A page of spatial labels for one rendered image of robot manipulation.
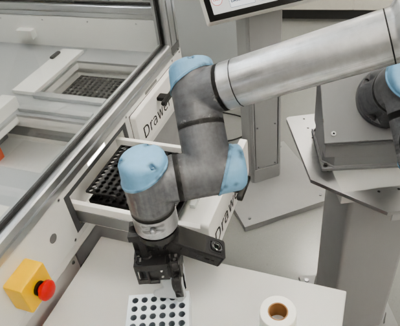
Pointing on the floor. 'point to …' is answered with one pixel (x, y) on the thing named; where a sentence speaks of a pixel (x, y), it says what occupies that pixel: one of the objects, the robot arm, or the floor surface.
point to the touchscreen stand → (270, 144)
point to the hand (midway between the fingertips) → (184, 292)
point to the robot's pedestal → (360, 248)
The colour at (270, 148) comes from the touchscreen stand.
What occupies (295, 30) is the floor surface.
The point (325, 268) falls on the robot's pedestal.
